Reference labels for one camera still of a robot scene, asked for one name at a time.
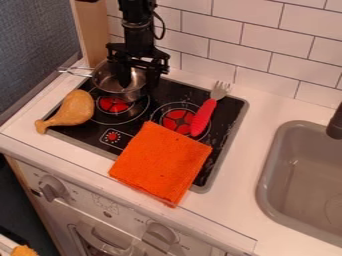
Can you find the tap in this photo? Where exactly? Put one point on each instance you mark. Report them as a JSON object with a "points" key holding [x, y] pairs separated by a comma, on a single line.
{"points": [[335, 123]]}

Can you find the wooden post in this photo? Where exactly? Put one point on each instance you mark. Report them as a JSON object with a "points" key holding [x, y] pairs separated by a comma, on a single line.
{"points": [[92, 30]]}

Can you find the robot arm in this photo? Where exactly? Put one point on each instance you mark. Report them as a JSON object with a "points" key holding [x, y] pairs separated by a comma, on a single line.
{"points": [[138, 20]]}

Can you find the toy sink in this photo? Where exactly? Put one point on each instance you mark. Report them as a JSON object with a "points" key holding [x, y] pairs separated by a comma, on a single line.
{"points": [[302, 181]]}

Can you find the toy stove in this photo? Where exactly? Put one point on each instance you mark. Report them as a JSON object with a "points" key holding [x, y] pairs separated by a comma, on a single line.
{"points": [[147, 120]]}

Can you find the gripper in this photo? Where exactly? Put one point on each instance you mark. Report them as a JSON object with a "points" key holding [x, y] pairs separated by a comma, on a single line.
{"points": [[139, 55]]}

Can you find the orange cloth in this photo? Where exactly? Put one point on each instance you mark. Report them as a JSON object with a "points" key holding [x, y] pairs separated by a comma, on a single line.
{"points": [[160, 163]]}

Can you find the toy chicken drumstick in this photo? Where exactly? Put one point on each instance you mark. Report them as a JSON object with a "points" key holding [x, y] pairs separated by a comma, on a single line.
{"points": [[71, 111]]}

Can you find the silver pot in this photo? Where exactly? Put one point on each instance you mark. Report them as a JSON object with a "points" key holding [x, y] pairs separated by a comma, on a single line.
{"points": [[116, 79]]}

